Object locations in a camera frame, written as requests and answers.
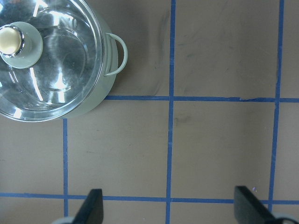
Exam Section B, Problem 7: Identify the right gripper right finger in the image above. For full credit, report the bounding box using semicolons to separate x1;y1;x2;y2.
234;186;276;224

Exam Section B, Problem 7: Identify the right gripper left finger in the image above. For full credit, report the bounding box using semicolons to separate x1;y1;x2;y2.
73;189;104;224

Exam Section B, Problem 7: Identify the glass pot lid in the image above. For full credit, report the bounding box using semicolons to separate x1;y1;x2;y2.
0;0;103;122

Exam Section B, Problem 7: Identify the pale green cooking pot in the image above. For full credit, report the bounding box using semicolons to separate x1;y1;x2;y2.
0;6;128;119

